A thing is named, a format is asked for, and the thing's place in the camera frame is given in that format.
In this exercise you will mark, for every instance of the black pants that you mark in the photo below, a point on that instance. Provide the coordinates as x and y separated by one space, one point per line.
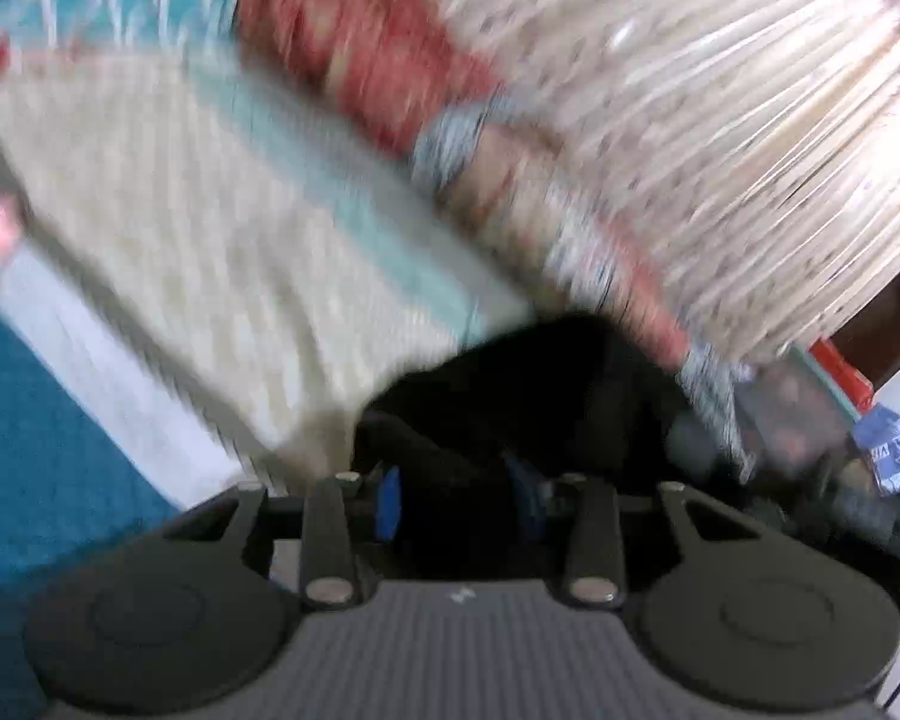
525 390

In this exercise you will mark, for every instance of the blue white packet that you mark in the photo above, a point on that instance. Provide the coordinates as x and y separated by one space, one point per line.
896 454

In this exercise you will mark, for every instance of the red orange box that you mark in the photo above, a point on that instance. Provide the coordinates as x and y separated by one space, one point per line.
840 375

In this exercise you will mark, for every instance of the beige curtain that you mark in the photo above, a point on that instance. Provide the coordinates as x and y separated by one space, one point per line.
720 127

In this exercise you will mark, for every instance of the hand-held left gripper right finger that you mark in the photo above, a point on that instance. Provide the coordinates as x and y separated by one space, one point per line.
519 501

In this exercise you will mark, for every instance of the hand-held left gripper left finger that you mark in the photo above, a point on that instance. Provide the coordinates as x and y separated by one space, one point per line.
387 504

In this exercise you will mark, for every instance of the patterned bed sheet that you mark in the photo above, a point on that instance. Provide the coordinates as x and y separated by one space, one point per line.
195 240

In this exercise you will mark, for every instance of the red floral quilt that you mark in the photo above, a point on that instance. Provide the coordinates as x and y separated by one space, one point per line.
360 37

